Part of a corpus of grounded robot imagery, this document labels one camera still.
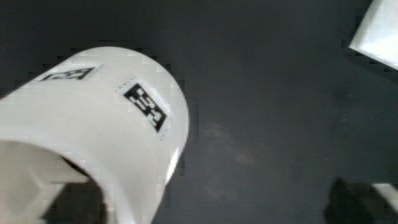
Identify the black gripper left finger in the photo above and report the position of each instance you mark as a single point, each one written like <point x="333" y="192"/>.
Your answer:
<point x="79" y="206"/>

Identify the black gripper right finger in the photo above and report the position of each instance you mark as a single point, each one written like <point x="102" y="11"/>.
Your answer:
<point x="364" y="203"/>

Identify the white conical lamp shade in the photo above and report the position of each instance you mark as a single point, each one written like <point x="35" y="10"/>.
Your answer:
<point x="94" y="129"/>

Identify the white marker tag sheet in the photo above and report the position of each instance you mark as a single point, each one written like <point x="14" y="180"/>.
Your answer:
<point x="376" y="38"/>

